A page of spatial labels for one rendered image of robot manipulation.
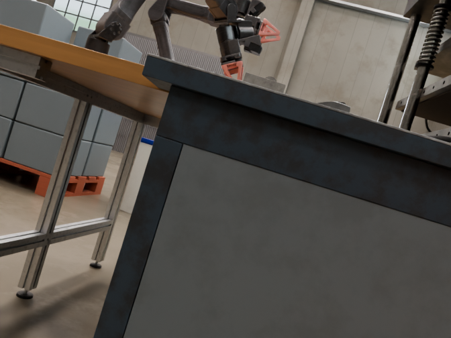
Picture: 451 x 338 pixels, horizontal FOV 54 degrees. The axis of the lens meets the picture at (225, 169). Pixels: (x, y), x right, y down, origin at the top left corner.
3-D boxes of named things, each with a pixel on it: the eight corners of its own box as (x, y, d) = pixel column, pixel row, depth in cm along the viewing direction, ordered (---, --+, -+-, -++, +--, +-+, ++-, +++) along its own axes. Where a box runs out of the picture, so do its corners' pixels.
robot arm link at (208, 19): (229, 17, 182) (162, -2, 186) (226, 8, 173) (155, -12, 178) (220, 45, 182) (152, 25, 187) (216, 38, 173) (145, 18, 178)
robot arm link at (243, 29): (240, 43, 154) (239, 7, 151) (256, 42, 147) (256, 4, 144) (213, 43, 148) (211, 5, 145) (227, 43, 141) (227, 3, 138)
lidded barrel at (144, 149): (174, 218, 410) (194, 153, 409) (153, 222, 360) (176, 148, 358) (125, 201, 422) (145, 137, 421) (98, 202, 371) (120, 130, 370)
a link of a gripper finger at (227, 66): (247, 87, 145) (241, 59, 146) (247, 82, 138) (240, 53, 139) (227, 92, 146) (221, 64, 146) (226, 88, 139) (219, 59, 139)
